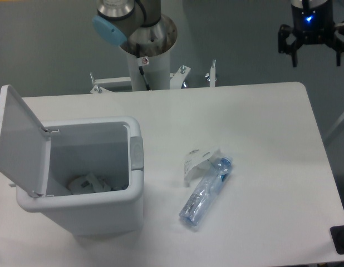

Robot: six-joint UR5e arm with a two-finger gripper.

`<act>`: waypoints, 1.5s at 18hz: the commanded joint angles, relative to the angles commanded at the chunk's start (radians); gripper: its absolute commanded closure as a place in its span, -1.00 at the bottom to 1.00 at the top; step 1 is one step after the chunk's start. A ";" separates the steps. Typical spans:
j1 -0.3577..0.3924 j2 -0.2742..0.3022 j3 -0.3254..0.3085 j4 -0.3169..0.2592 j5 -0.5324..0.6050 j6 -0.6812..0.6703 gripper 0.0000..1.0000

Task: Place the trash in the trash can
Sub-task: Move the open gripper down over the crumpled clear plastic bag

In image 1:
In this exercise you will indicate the white pedestal base frame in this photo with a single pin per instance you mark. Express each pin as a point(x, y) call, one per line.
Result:
point(177, 80)

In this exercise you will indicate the trash pile inside can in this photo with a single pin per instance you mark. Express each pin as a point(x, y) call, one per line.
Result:
point(90, 183)

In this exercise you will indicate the clear plastic water bottle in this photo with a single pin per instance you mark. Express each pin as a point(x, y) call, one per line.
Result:
point(210, 185)

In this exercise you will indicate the black clamp at table edge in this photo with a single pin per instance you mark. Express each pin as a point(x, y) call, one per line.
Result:
point(337, 233)

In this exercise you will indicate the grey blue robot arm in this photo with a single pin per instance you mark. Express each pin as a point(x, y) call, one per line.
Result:
point(140, 28)

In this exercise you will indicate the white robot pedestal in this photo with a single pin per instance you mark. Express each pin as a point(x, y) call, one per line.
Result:
point(149, 72)

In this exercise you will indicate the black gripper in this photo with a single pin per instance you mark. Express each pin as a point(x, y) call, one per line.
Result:
point(309, 25)

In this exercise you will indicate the white trash can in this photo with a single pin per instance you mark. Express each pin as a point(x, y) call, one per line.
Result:
point(110, 147)

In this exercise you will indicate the white trash can lid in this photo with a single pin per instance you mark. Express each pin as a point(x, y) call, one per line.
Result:
point(25, 146)

